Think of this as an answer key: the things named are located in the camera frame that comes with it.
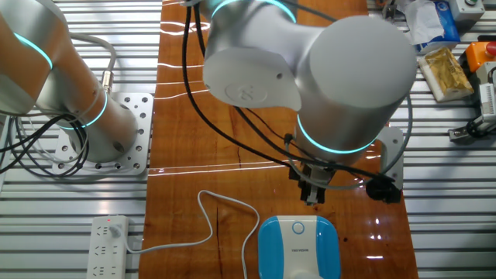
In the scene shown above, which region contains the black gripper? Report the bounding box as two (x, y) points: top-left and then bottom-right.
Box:
(288, 162), (337, 207)

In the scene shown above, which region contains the white and blue desk lamp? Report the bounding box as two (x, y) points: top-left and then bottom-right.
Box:
(257, 215), (342, 279)

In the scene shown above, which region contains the grey button box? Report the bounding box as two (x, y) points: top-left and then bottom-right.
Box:
(449, 0), (485, 22)

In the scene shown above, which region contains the yellow packet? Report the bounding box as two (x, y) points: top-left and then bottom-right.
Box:
(418, 46), (474, 102)

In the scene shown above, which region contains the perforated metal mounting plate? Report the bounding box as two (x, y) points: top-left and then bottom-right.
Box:
(52, 91), (155, 177)

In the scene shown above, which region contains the orange emergency stop box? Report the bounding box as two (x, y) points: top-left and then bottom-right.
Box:
(464, 40), (496, 73)

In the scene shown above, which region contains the white power strip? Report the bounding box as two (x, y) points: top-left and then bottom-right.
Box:
(85, 215), (129, 279)

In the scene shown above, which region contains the blue tissue packet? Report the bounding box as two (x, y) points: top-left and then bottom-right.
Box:
(416, 0), (461, 52)

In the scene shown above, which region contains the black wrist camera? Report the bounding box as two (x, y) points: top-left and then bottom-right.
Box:
(366, 174), (403, 205)

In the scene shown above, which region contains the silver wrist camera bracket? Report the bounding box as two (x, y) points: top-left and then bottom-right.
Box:
(377, 126), (405, 191)

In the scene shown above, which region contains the metal corner bracket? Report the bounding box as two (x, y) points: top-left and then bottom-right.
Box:
(448, 126), (481, 146)
(377, 0), (400, 25)

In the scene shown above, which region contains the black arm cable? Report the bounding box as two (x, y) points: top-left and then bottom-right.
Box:
(192, 0), (396, 185)
(181, 0), (294, 170)

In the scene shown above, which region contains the white lamp power cable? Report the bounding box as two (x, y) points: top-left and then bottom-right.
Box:
(109, 188), (261, 279)

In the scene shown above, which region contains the black base cable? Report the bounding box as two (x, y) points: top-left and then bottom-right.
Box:
(0, 114), (63, 179)
(7, 114), (91, 179)

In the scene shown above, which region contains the grey cable with metal connector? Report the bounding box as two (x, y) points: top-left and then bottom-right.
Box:
(69, 33), (118, 96)

